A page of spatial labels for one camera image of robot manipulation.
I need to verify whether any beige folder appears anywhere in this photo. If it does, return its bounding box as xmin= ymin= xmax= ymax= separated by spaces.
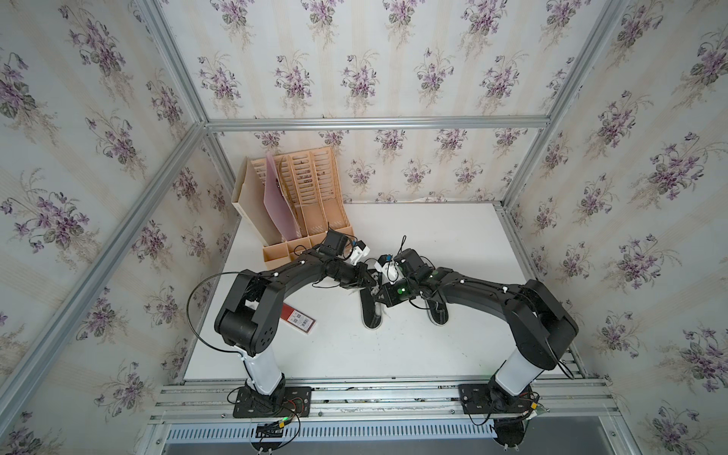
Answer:
xmin=231 ymin=157 xmax=282 ymax=246

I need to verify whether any aluminium rail frame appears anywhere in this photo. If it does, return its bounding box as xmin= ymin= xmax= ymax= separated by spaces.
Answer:
xmin=0 ymin=0 xmax=644 ymax=455

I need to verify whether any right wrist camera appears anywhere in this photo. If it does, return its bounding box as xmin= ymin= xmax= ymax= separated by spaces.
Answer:
xmin=375 ymin=248 xmax=435 ymax=284

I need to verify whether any black canvas sneaker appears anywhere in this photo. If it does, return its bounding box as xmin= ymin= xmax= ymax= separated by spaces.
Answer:
xmin=359 ymin=288 xmax=382 ymax=330
xmin=427 ymin=300 xmax=449 ymax=326

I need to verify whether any red card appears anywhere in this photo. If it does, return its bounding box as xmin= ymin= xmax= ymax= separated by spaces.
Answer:
xmin=281 ymin=303 xmax=317 ymax=334

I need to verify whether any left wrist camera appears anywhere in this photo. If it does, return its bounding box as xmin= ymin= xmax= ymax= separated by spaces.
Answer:
xmin=314 ymin=229 xmax=371 ymax=265

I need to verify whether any pink folder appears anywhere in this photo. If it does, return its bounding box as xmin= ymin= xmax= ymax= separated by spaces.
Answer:
xmin=264 ymin=153 xmax=301 ymax=241

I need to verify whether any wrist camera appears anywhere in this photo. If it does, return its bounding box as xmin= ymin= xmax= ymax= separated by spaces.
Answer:
xmin=314 ymin=229 xmax=371 ymax=265
xmin=375 ymin=248 xmax=435 ymax=284

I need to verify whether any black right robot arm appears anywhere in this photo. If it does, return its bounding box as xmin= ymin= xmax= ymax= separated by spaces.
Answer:
xmin=373 ymin=267 xmax=579 ymax=396

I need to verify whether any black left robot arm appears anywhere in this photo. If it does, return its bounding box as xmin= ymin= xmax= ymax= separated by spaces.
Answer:
xmin=213 ymin=249 xmax=382 ymax=402

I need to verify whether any small circuit board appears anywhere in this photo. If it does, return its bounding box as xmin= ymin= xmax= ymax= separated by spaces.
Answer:
xmin=253 ymin=422 xmax=286 ymax=440

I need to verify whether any peach plastic file organizer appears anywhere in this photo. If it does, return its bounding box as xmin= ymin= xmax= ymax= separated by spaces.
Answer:
xmin=251 ymin=147 xmax=354 ymax=269

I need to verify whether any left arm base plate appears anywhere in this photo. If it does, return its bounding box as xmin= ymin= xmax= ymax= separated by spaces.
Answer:
xmin=227 ymin=385 xmax=313 ymax=418

